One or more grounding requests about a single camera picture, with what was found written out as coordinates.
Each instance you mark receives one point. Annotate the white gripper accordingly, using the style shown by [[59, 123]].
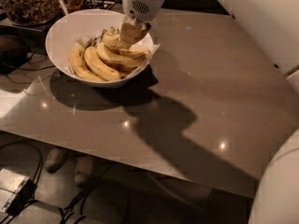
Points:
[[140, 6]]

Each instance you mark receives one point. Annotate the yellow banana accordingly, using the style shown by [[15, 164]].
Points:
[[78, 65], [99, 67], [116, 60], [111, 41]]

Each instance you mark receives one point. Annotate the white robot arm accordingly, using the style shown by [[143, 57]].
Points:
[[274, 26]]

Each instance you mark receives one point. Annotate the white bowl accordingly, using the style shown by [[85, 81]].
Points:
[[85, 23]]

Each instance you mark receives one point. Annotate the dark round object left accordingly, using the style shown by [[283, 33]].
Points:
[[13, 53]]

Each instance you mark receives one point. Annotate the right white sock foot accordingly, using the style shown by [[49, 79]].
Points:
[[84, 170]]

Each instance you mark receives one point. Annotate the white sock foot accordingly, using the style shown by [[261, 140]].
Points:
[[55, 160], [84, 170]]

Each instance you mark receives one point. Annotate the left white sock foot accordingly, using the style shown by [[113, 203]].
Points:
[[55, 160]]

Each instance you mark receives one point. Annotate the silver box on floor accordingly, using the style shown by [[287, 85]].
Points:
[[11, 190]]

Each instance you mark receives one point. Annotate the white spoon handle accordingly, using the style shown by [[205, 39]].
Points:
[[63, 7]]

